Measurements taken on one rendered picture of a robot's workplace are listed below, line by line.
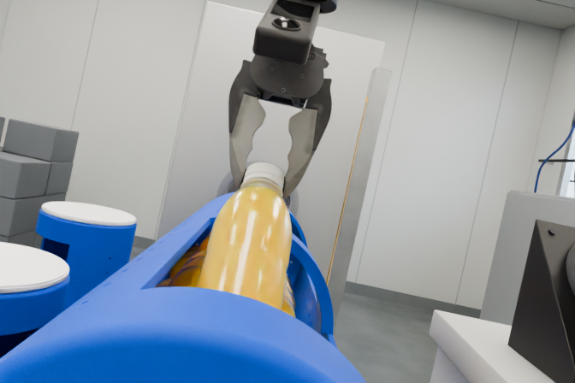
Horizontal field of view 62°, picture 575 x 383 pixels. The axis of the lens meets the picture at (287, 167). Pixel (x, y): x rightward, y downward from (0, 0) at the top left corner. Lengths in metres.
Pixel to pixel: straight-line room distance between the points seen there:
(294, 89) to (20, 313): 0.61
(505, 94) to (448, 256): 1.92
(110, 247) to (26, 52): 4.77
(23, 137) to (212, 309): 3.94
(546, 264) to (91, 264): 1.19
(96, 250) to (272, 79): 1.10
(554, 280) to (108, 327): 0.51
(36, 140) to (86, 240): 2.69
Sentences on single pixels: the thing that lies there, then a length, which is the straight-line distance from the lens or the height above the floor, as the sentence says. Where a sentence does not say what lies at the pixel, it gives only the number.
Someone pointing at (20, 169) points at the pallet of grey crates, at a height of 0.88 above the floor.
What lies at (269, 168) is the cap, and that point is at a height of 1.31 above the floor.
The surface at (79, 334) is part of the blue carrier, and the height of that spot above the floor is 1.22.
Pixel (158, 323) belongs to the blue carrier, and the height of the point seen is 1.23.
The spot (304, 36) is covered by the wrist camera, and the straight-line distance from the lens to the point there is 0.40.
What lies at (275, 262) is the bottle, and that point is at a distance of 0.39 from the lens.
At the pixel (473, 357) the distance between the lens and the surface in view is 0.64.
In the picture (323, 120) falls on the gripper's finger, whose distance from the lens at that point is 0.47.
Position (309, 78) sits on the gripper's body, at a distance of 0.47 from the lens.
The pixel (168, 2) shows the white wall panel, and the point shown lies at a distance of 5.72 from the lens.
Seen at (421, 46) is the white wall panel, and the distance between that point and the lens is 5.66.
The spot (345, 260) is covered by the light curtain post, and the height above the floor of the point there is 1.03.
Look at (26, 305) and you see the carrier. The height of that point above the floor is 1.00.
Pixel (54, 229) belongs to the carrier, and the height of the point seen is 0.99.
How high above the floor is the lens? 1.32
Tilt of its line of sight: 1 degrees down
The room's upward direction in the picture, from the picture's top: 12 degrees clockwise
